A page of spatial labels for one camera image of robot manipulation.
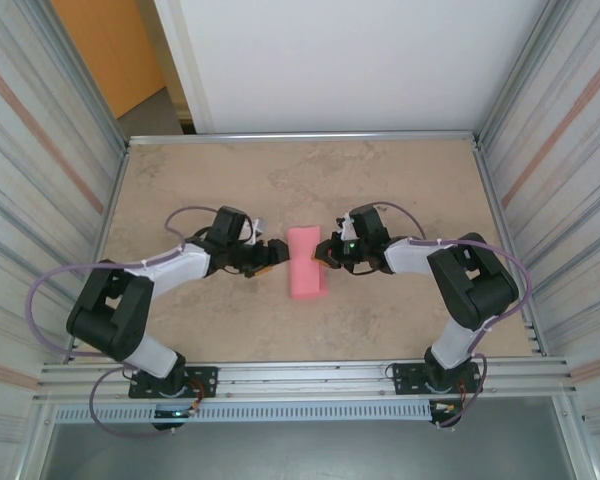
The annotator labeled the pink cloth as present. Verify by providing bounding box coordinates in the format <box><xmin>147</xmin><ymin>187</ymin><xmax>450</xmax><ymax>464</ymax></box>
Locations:
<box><xmin>286</xmin><ymin>225</ymin><xmax>327</xmax><ymax>301</ymax></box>

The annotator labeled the grey metal sheet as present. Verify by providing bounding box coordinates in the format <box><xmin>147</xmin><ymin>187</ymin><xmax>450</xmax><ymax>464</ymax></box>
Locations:
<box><xmin>39</xmin><ymin>397</ymin><xmax>581</xmax><ymax>480</ymax></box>

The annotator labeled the orange door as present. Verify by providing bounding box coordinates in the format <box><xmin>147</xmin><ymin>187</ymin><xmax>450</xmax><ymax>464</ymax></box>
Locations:
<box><xmin>51</xmin><ymin>0</ymin><xmax>167</xmax><ymax>120</ymax></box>

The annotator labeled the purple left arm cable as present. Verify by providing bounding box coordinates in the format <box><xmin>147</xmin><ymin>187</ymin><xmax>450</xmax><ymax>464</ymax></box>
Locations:
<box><xmin>26</xmin><ymin>205</ymin><xmax>217</xmax><ymax>439</ymax></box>

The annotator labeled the aluminium table edge rail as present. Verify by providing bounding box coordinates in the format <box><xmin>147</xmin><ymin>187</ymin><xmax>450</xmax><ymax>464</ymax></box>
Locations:
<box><xmin>471</xmin><ymin>139</ymin><xmax>549</xmax><ymax>357</ymax></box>
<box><xmin>127</xmin><ymin>130</ymin><xmax>482</xmax><ymax>147</ymax></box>
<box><xmin>68</xmin><ymin>142</ymin><xmax>132</xmax><ymax>364</ymax></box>

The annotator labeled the wide aluminium mounting rail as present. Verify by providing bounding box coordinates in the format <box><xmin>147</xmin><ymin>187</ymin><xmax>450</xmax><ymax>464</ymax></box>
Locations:
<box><xmin>38</xmin><ymin>355</ymin><xmax>580</xmax><ymax>403</ymax></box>

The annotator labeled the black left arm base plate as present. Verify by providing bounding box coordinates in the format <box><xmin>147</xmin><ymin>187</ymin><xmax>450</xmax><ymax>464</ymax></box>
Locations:
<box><xmin>128</xmin><ymin>365</ymin><xmax>219</xmax><ymax>400</ymax></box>

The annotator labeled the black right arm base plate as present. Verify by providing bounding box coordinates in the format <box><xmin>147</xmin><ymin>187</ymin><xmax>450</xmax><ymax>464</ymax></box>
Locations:
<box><xmin>392</xmin><ymin>362</ymin><xmax>481</xmax><ymax>396</ymax></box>

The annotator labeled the slotted grey cable duct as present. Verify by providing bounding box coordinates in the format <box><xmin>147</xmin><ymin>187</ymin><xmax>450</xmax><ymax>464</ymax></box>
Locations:
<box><xmin>53</xmin><ymin>402</ymin><xmax>435</xmax><ymax>423</ymax></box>

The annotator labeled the small circuit board with wires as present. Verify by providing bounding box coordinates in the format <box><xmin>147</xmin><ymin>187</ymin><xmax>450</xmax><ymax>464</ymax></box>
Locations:
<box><xmin>428</xmin><ymin>398</ymin><xmax>465</xmax><ymax>430</ymax></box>
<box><xmin>151</xmin><ymin>405</ymin><xmax>200</xmax><ymax>432</ymax></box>

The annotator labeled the white door frame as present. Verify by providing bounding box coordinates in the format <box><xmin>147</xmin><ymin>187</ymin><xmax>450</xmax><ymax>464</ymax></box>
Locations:
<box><xmin>152</xmin><ymin>0</ymin><xmax>216</xmax><ymax>135</ymax></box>

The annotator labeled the corrugated enclosure side panel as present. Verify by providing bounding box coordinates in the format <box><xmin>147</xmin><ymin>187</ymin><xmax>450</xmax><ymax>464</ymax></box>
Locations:
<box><xmin>0</xmin><ymin>0</ymin><xmax>126</xmax><ymax>451</ymax></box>
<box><xmin>479</xmin><ymin>0</ymin><xmax>600</xmax><ymax>451</ymax></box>

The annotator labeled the aluminium frame post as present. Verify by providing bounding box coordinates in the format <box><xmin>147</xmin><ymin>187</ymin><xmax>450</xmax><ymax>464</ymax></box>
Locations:
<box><xmin>29</xmin><ymin>0</ymin><xmax>131</xmax><ymax>151</ymax></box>
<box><xmin>474</xmin><ymin>0</ymin><xmax>574</xmax><ymax>146</ymax></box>

